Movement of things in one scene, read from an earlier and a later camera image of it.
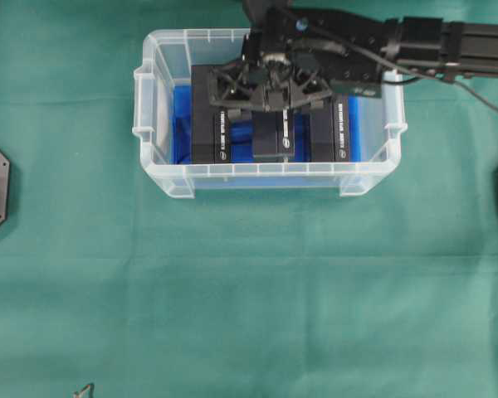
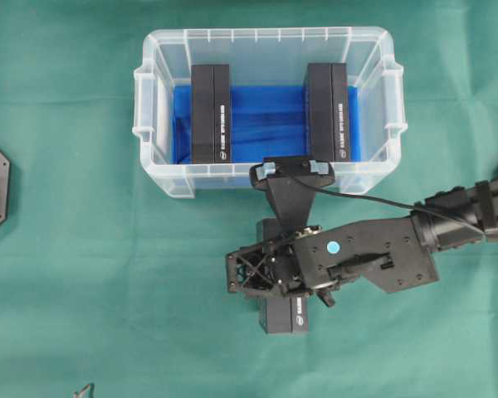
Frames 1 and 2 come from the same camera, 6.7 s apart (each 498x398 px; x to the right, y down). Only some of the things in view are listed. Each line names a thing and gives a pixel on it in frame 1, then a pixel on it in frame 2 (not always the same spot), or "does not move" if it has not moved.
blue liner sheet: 241,131 does not move
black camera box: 273,136 → 280,313
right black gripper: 293,58 → 389,251
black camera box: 211,122 does not move
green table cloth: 101,283 does not move
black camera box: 329,132 does not move
